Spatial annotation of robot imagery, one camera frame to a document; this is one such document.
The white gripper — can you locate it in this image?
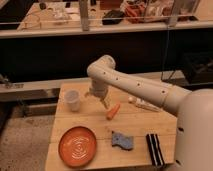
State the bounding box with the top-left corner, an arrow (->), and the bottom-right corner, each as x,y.
85,79 -> 110,109

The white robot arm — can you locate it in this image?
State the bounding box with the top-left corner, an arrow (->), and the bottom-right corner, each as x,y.
87,55 -> 213,171

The white toy object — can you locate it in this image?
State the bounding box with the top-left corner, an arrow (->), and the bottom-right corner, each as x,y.
128,96 -> 161,112

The black white striped block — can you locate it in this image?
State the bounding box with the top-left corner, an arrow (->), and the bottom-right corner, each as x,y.
146,134 -> 165,166

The translucent plastic cup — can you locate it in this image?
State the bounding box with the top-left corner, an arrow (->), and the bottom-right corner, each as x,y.
63,90 -> 80,112

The orange carrot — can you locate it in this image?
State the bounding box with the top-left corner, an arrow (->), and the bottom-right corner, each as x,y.
106,104 -> 120,120

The orange plate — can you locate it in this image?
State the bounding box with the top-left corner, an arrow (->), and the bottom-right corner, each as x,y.
58,126 -> 97,168

